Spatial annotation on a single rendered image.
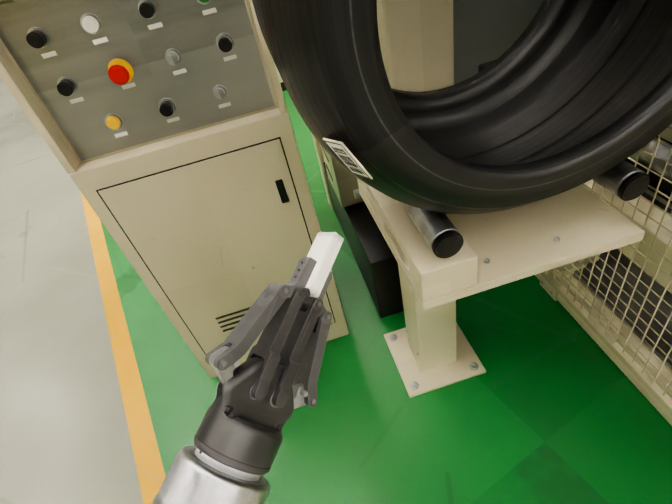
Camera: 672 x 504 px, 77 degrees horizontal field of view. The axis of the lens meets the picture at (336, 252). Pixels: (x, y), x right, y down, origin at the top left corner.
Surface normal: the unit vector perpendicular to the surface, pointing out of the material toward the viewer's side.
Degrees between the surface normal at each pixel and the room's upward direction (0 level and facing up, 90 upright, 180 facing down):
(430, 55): 90
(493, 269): 0
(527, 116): 22
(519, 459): 0
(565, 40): 58
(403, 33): 90
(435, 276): 90
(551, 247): 0
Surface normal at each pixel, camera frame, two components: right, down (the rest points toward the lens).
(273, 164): 0.23, 0.61
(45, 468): -0.19, -0.74
